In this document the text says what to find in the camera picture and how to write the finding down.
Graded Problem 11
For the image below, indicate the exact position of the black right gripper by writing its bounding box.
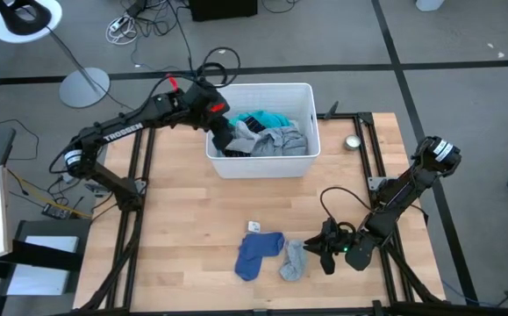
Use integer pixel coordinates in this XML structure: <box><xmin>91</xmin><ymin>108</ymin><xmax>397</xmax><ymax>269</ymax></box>
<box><xmin>302</xmin><ymin>218</ymin><xmax>358</xmax><ymax>277</ymax></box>

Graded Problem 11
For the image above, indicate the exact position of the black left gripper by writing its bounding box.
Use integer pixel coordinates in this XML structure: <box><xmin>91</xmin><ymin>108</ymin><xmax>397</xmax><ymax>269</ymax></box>
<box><xmin>184</xmin><ymin>80</ymin><xmax>238</xmax><ymax>152</ymax></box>

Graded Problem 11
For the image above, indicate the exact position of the plain grey sock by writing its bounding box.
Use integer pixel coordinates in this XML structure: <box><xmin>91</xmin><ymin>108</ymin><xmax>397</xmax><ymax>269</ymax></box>
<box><xmin>277</xmin><ymin>239</ymin><xmax>309</xmax><ymax>283</ymax></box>
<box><xmin>233</xmin><ymin>119</ymin><xmax>264</xmax><ymax>144</ymax></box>

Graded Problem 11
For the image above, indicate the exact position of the navy white logo underwear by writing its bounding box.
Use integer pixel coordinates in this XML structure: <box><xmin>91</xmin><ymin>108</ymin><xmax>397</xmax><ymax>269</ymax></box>
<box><xmin>240</xmin><ymin>114</ymin><xmax>268</xmax><ymax>134</ymax></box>

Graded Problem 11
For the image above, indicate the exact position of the grey knit shirt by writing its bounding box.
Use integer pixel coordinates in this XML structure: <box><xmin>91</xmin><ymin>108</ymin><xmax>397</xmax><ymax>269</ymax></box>
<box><xmin>248</xmin><ymin>124</ymin><xmax>310</xmax><ymax>158</ymax></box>

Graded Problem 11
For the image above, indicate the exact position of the teal garment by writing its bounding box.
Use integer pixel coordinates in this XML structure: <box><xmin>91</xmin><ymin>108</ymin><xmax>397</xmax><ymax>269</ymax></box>
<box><xmin>228</xmin><ymin>110</ymin><xmax>297</xmax><ymax>131</ymax></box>

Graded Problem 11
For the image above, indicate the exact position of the white plastic laundry basket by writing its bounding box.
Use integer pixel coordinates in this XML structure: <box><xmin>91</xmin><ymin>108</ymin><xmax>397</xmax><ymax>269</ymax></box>
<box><xmin>204</xmin><ymin>83</ymin><xmax>322</xmax><ymax>180</ymax></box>

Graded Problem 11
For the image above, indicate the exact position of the blue ribbed sock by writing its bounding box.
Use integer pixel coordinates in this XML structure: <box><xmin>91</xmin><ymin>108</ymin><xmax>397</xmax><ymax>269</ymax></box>
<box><xmin>234</xmin><ymin>231</ymin><xmax>286</xmax><ymax>283</ymax></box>

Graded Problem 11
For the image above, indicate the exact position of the black clamp lever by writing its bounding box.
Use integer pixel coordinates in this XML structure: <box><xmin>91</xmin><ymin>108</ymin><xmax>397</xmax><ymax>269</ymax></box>
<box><xmin>323</xmin><ymin>100</ymin><xmax>340</xmax><ymax>122</ymax></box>

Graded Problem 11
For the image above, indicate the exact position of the small round silver tin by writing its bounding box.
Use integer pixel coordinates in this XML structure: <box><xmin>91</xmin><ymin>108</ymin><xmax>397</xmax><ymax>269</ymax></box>
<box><xmin>343</xmin><ymin>134</ymin><xmax>363</xmax><ymax>152</ymax></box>

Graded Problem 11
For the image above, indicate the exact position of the black box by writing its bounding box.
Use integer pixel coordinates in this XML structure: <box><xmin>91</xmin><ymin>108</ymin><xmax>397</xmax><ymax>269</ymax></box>
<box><xmin>189</xmin><ymin>0</ymin><xmax>259</xmax><ymax>23</ymax></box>

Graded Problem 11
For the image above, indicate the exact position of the floor lamp with round base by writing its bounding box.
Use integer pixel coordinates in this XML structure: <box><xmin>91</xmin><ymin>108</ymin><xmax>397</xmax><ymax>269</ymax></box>
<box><xmin>0</xmin><ymin>0</ymin><xmax>111</xmax><ymax>110</ymax></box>

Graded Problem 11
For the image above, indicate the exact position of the black electronic device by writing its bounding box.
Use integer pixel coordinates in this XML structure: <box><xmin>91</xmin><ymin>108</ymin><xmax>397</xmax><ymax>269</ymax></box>
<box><xmin>40</xmin><ymin>202</ymin><xmax>82</xmax><ymax>221</ymax></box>

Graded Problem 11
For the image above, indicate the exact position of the black stand with white panel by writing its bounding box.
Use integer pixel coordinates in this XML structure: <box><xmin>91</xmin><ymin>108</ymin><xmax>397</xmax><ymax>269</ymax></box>
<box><xmin>0</xmin><ymin>219</ymin><xmax>93</xmax><ymax>316</ymax></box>

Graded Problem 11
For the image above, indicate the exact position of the white floor object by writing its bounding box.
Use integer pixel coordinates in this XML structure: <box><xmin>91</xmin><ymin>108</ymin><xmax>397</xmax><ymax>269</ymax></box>
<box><xmin>414</xmin><ymin>0</ymin><xmax>447</xmax><ymax>12</ymax></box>

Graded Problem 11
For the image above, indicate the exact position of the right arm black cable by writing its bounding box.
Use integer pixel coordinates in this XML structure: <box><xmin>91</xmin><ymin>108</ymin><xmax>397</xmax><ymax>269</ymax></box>
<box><xmin>318</xmin><ymin>186</ymin><xmax>374</xmax><ymax>226</ymax></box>

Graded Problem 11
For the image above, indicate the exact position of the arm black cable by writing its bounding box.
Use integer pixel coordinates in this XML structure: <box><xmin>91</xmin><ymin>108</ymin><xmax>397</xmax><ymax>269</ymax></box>
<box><xmin>146</xmin><ymin>46</ymin><xmax>243</xmax><ymax>104</ymax></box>
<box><xmin>318</xmin><ymin>186</ymin><xmax>374</xmax><ymax>226</ymax></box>

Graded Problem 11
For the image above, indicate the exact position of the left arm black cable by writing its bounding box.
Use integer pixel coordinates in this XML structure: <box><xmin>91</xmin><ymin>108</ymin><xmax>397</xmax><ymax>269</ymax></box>
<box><xmin>146</xmin><ymin>46</ymin><xmax>243</xmax><ymax>104</ymax></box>

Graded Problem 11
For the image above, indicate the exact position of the grey metal bracket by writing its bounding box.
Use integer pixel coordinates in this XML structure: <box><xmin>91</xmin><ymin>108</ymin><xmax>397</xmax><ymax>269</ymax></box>
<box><xmin>83</xmin><ymin>181</ymin><xmax>111</xmax><ymax>198</ymax></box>
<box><xmin>367</xmin><ymin>176</ymin><xmax>390</xmax><ymax>192</ymax></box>

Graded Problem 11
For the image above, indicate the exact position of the black aluminium table frame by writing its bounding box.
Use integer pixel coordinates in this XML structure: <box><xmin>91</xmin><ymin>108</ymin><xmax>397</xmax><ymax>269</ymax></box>
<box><xmin>75</xmin><ymin>111</ymin><xmax>448</xmax><ymax>316</ymax></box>

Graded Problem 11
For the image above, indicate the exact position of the white power strip with cord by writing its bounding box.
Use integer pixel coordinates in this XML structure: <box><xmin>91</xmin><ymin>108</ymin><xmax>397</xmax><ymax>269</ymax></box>
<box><xmin>104</xmin><ymin>14</ymin><xmax>139</xmax><ymax>47</ymax></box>

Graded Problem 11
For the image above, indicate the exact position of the blue cable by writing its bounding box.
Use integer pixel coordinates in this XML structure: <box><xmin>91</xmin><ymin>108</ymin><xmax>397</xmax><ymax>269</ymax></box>
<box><xmin>440</xmin><ymin>280</ymin><xmax>501</xmax><ymax>307</ymax></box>

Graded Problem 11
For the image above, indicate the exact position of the yellow cable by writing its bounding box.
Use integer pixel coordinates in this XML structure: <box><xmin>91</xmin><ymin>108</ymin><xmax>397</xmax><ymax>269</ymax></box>
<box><xmin>6</xmin><ymin>168</ymin><xmax>93</xmax><ymax>219</ymax></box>

